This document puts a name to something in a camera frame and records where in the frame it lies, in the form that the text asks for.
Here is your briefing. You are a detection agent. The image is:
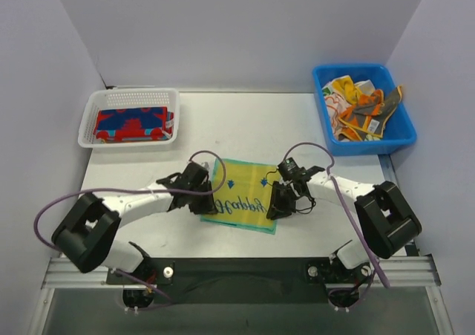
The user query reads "red blue tiger towel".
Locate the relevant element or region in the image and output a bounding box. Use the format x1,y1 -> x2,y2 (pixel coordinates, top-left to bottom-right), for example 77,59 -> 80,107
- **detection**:
94,106 -> 175,143

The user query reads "white perforated plastic basket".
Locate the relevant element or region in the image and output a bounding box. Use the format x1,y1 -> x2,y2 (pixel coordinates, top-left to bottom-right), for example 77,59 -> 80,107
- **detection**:
78,87 -> 180,149

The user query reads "grey orange-edged towel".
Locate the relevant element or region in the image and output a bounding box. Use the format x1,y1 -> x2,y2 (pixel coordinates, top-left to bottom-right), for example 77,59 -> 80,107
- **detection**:
336,86 -> 404,142

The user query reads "white patterned towel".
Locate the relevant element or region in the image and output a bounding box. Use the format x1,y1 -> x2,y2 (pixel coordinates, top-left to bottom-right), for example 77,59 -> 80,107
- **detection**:
322,82 -> 350,139

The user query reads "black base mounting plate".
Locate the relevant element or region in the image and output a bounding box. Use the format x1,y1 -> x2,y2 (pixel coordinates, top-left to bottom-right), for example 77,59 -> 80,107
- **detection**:
106,258 -> 373,308

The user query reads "yellow orange towel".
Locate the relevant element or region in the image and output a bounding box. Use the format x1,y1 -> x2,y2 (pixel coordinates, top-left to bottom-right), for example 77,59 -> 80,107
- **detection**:
331,75 -> 362,105

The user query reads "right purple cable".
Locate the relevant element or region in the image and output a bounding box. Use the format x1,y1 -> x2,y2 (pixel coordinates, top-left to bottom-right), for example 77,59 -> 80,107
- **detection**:
276,142 -> 391,310

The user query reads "green teal towel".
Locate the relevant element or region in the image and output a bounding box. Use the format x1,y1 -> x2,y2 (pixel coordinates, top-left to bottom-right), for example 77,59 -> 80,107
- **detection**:
200,159 -> 280,235

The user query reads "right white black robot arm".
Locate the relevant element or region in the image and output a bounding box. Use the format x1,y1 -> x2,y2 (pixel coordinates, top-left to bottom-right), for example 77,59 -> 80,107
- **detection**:
263,157 -> 422,276

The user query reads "purple cable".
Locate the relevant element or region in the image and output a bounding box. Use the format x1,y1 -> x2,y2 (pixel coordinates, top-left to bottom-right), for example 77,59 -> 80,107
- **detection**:
33,149 -> 227,310
276,142 -> 391,310

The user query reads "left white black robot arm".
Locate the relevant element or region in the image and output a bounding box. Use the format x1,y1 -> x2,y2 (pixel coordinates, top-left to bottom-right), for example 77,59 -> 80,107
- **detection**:
51,162 -> 217,276

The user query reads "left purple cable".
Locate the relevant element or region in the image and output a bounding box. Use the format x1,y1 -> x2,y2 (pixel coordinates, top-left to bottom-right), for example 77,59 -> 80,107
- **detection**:
33,149 -> 227,310

